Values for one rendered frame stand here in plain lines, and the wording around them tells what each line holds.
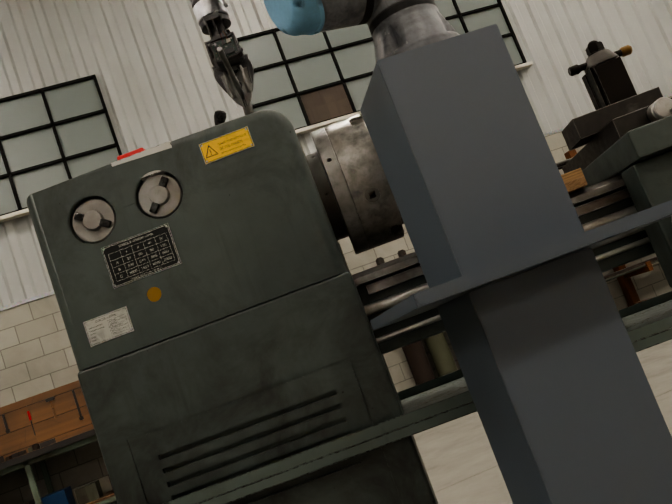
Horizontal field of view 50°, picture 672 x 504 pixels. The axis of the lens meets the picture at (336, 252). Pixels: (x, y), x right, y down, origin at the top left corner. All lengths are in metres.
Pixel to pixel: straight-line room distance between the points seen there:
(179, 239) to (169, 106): 7.43
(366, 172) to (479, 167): 0.56
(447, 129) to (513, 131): 0.10
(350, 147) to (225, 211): 0.32
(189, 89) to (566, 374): 8.16
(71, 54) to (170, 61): 1.13
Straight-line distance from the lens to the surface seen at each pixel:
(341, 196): 1.61
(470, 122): 1.12
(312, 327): 1.48
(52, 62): 9.27
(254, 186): 1.53
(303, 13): 1.18
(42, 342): 8.38
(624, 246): 1.67
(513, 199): 1.10
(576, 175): 1.64
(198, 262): 1.53
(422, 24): 1.20
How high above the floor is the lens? 0.71
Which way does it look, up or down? 8 degrees up
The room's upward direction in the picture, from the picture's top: 20 degrees counter-clockwise
